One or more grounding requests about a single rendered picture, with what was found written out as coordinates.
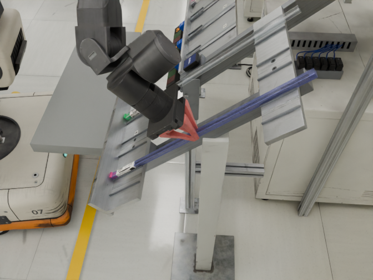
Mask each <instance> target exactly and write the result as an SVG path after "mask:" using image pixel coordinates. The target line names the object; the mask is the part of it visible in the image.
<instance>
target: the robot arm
mask: <svg viewBox="0 0 373 280"><path fill-rule="evenodd" d="M77 25H78V26H75V41H76V49H77V54H78V57H79V59H80V60H81V61H82V62H83V63H84V64H85V65H86V66H89V67H91V69H92V70H93V71H94V73H95V74H96V75H100V74H105V73H109V72H112V73H111V74H110V75H109V76H108V77H107V78H106V80H107V81H108V83H107V89H108V90H110V91H111V92H112V93H114V94H115V95H116V96H118V97H119V98H120V99H122V100H123V101H124V102H126V103H127V104H129V105H130V106H131V107H133V108H134V109H136V110H137V111H138V112H140V113H141V114H142V115H144V116H145V117H147V118H148V119H149V123H148V130H147V137H148V138H150V139H151V140H155V139H156V138H158V137H161V138H180V139H185V140H189V141H193V142H195V141H196V140H198V139H199V136H198V134H197V132H196V130H195V129H197V128H198V126H197V125H196V122H195V119H194V117H193V114H192V111H191V109H190V105H189V102H188V100H187V99H185V98H184V97H180V98H179V99H178V90H179V89H181V87H180V86H179V85H177V84H176V83H174V84H173V85H171V86H170V87H168V88H167V89H165V90H162V89H161V88H159V87H158V86H157V85H156V84H155V83H156V82H157V81H159V80H160V79H161V78H162V77H163V76H164V75H166V74H167V73H168V72H169V71H170V70H171V69H173V68H174V67H175V66H176V65H177V64H179V63H180V62H181V61H182V58H181V55H180V53H179V51H178V50H177V48H176V46H175V45H174V44H173V43H172V42H171V40H170V39H168V38H167V37H166V36H165V35H164V33H163V32H162V31H161V30H158V29H156V30H147V31H145V32H144V33H143V34H141V35H140V36H139V37H138V38H136V39H135V40H134V41H133V42H132V43H130V44H129V45H127V46H126V29H125V27H123V22H122V7H121V4H120V0H78V3H77ZM176 129H180V130H182V131H185V132H187V133H190V134H191V136H189V135H187V134H184V133H180V132H177V131H174V130H176Z"/></svg>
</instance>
